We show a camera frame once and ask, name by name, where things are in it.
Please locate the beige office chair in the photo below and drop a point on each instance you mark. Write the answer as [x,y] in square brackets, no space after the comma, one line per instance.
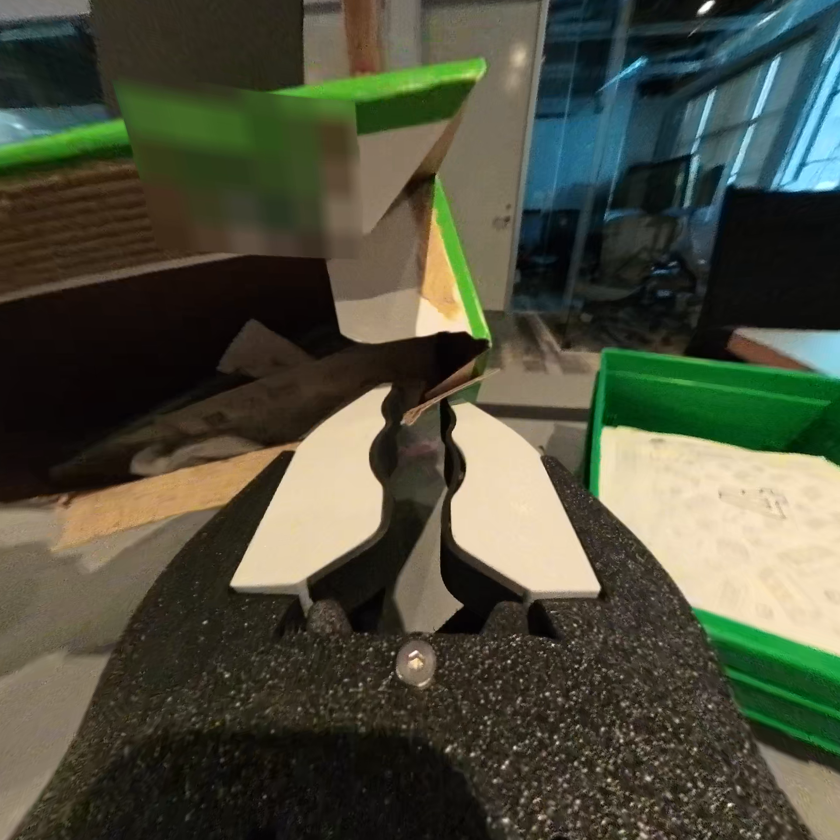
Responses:
[643,249]

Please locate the white door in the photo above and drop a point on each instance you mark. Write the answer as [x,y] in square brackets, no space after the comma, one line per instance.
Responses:
[499,164]

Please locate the grey office table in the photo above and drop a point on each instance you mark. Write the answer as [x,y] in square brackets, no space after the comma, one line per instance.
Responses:
[800,344]

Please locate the green toy set box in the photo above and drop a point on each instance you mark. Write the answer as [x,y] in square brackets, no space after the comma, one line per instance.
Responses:
[420,92]

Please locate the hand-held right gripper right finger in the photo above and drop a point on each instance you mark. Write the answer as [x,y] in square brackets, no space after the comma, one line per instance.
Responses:
[518,505]

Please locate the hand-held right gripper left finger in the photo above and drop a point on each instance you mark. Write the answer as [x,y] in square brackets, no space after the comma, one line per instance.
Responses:
[308,499]

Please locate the torn white paper bag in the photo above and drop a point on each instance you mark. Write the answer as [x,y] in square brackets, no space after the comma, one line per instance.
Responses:
[262,348]

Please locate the green plastic tray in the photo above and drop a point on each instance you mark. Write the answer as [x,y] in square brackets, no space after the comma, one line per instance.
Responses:
[656,394]

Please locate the grey desk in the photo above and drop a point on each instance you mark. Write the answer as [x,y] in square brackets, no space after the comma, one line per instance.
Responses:
[39,623]

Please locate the black desk screen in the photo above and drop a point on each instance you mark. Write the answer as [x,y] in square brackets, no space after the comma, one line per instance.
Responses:
[774,262]

